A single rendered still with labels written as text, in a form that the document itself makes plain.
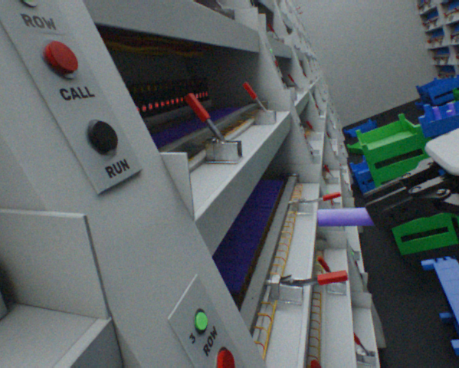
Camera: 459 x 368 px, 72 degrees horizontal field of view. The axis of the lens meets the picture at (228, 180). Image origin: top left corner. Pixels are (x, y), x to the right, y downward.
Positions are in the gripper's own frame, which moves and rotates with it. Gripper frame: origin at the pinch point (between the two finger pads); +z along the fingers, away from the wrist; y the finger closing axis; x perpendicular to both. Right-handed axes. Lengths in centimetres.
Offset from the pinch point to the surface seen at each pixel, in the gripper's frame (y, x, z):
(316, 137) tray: -98, 6, 16
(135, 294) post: 21.2, -10.5, 11.1
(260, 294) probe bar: 0.7, 3.9, 17.9
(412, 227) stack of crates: -91, 54, 2
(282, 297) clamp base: -1.5, 6.8, 16.8
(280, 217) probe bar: -20.9, 3.6, 18.5
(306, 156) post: -47.1, 1.1, 13.8
